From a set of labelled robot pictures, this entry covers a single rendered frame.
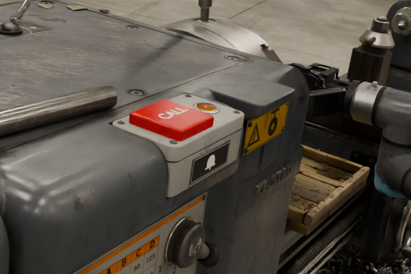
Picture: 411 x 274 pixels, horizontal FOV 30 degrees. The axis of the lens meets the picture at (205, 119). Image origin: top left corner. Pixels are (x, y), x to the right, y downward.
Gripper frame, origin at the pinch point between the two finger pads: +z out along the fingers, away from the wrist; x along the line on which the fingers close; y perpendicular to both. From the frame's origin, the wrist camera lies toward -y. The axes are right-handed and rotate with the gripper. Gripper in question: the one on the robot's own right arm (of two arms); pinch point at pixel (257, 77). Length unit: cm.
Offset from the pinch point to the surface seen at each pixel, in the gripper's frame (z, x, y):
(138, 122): -25, 20, -75
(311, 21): 201, -117, 506
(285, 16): 223, -116, 497
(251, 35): -10.0, 15.2, -24.4
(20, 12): 4, 22, -61
